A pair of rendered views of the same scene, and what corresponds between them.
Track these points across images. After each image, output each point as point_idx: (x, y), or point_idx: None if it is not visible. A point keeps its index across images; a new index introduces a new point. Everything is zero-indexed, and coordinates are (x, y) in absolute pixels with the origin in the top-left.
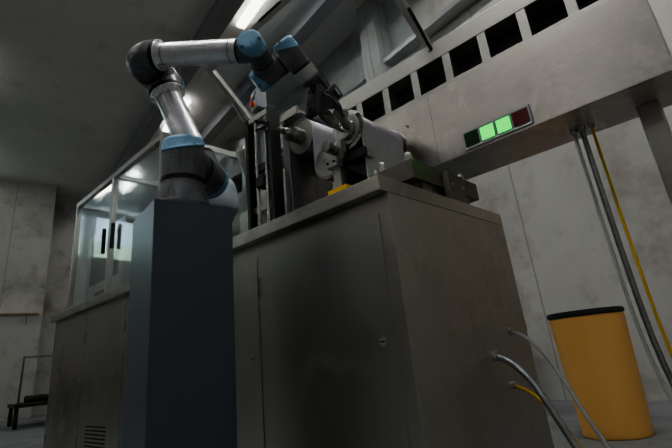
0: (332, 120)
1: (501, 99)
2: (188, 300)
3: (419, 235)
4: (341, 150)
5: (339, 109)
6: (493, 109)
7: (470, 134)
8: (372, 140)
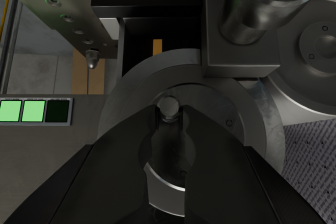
0: (194, 159)
1: (0, 150)
2: None
3: None
4: (206, 15)
5: (38, 203)
6: (15, 141)
7: (56, 117)
8: None
